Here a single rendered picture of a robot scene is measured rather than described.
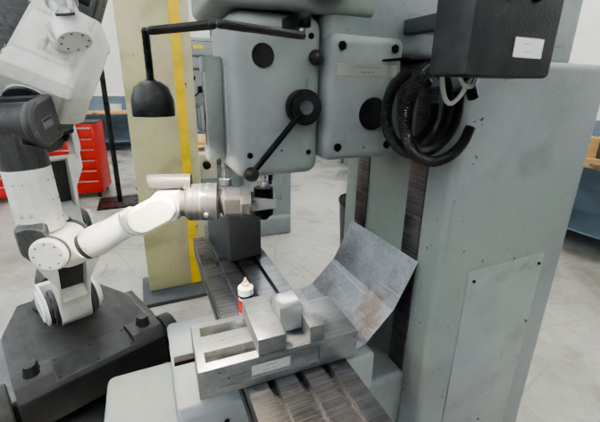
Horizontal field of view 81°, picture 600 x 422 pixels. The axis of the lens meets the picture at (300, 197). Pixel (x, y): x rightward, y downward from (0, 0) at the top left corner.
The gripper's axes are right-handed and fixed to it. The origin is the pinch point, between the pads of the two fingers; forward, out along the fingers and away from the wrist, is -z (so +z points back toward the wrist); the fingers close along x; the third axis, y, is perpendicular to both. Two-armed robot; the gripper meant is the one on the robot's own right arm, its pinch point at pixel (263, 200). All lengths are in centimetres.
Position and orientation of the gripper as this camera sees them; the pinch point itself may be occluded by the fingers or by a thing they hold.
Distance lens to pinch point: 86.2
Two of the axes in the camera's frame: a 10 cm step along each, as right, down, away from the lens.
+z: -9.9, 0.2, -1.6
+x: -1.5, -3.0, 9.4
